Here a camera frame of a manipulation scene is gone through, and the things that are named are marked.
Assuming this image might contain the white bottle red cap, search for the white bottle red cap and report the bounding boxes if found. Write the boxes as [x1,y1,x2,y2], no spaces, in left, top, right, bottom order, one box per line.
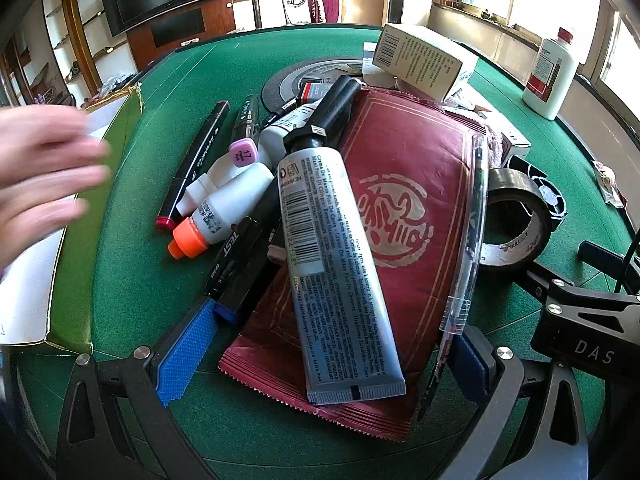
[522,27,578,120]

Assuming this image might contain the white green medicine box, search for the white green medicine box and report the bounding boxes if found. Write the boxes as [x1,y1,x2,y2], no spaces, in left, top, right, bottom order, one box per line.
[373,23,477,102]

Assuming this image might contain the grey cream tube black cap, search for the grey cream tube black cap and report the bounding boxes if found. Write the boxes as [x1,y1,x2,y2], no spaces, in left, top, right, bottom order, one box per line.
[278,76,406,405]

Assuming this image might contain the red foil pouch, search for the red foil pouch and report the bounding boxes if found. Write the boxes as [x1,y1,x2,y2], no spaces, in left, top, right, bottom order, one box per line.
[218,87,485,441]

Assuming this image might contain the black marker red end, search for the black marker red end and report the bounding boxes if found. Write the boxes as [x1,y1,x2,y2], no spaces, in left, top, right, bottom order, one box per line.
[155,101,230,231]

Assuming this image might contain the green gold storage box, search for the green gold storage box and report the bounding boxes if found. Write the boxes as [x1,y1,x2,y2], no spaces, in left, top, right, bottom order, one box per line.
[1,84,142,347]

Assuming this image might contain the black marker pen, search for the black marker pen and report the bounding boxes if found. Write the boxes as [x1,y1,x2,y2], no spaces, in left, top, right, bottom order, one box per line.
[203,179,281,311]

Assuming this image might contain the marker with pink cap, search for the marker with pink cap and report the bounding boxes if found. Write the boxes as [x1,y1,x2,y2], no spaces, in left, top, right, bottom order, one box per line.
[228,94,259,167]

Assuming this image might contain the black tape roll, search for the black tape roll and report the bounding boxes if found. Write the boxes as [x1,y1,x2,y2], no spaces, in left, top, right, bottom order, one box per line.
[480,155,567,268]

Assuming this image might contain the white bottle orange cap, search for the white bottle orange cap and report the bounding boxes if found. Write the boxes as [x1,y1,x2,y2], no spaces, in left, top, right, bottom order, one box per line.
[167,162,273,259]

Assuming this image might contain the snack packet at table edge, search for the snack packet at table edge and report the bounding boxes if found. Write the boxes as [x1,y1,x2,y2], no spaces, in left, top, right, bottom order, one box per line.
[592,160,626,209]

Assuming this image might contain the person's left hand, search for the person's left hand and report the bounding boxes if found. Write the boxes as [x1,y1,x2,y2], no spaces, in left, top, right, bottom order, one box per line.
[0,105,111,269]

